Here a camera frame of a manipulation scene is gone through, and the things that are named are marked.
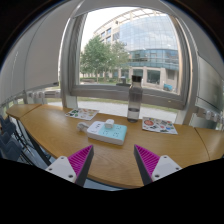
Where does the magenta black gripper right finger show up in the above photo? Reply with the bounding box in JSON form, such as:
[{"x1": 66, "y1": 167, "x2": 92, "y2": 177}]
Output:
[{"x1": 134, "y1": 145, "x2": 181, "y2": 185}]

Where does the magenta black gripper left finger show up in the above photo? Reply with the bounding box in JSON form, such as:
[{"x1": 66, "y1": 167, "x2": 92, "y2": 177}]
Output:
[{"x1": 46, "y1": 145, "x2": 94, "y2": 186}]

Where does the white charger plug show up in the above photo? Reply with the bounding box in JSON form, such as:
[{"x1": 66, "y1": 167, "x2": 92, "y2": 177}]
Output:
[{"x1": 105, "y1": 119, "x2": 114, "y2": 128}]

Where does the right sticker sheet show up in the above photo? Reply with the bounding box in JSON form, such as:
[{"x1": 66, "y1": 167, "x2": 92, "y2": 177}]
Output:
[{"x1": 142, "y1": 117, "x2": 177, "y2": 134}]

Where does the sticker sheet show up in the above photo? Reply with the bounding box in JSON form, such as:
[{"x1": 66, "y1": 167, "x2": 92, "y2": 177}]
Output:
[
  {"x1": 142, "y1": 117, "x2": 177, "y2": 134},
  {"x1": 66, "y1": 108, "x2": 98, "y2": 120}
]

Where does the white and teal power strip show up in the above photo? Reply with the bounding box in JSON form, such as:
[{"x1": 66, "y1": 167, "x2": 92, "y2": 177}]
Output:
[{"x1": 87, "y1": 121, "x2": 127, "y2": 145}]

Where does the left sticker sheet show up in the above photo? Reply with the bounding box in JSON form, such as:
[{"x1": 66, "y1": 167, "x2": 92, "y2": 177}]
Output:
[{"x1": 66, "y1": 108, "x2": 98, "y2": 120}]

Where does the blue chair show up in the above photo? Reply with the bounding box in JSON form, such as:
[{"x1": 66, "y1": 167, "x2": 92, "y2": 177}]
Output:
[{"x1": 0, "y1": 115, "x2": 22, "y2": 161}]

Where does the clear water bottle black cap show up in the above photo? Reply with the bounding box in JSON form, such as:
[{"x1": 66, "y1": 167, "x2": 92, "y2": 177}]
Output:
[{"x1": 127, "y1": 75, "x2": 143, "y2": 123}]

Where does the green tree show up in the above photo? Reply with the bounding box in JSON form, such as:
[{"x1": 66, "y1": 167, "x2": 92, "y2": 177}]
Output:
[{"x1": 80, "y1": 36, "x2": 129, "y2": 79}]

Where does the white roller blind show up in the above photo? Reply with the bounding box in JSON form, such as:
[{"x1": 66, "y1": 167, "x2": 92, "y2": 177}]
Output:
[{"x1": 0, "y1": 0, "x2": 79, "y2": 104}]

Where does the glass office building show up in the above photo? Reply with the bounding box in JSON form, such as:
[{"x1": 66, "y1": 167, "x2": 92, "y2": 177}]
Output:
[{"x1": 93, "y1": 8, "x2": 180, "y2": 93}]

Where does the white power strip cord plug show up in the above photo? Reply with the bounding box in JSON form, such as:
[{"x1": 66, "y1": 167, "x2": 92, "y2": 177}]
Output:
[{"x1": 77, "y1": 122, "x2": 89, "y2": 131}]

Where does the grey window frame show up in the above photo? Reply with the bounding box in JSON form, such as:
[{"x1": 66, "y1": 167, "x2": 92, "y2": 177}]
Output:
[{"x1": 60, "y1": 10, "x2": 190, "y2": 110}]

